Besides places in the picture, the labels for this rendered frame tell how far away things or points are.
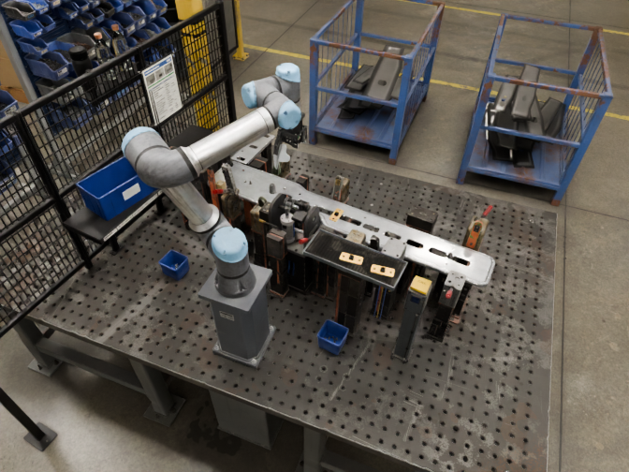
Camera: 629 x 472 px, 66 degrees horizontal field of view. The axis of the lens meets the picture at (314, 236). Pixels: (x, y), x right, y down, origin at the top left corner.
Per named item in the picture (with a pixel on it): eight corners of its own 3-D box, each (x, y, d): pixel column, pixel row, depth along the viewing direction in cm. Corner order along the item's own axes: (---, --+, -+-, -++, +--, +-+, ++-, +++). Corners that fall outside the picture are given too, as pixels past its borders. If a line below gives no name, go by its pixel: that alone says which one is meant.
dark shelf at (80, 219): (226, 139, 259) (225, 134, 257) (101, 245, 203) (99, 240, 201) (193, 128, 266) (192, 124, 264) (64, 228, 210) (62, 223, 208)
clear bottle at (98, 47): (121, 76, 218) (109, 32, 204) (110, 82, 214) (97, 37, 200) (110, 73, 220) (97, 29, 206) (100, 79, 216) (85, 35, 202)
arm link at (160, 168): (143, 182, 123) (299, 95, 135) (128, 160, 129) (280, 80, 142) (161, 212, 132) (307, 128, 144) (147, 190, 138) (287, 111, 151)
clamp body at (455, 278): (451, 327, 213) (472, 274, 187) (444, 346, 206) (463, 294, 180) (431, 317, 216) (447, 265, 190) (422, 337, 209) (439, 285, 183)
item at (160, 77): (183, 108, 254) (172, 51, 232) (154, 128, 240) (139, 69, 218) (181, 107, 254) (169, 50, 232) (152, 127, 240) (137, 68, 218)
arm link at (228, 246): (225, 282, 165) (220, 256, 155) (208, 258, 172) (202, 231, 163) (255, 268, 170) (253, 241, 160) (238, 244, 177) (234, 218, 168)
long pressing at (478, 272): (498, 255, 204) (499, 252, 203) (485, 291, 190) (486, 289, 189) (230, 160, 248) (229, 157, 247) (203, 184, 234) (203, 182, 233)
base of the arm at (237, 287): (244, 302, 171) (241, 286, 164) (207, 290, 175) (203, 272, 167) (262, 272, 181) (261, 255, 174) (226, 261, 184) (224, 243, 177)
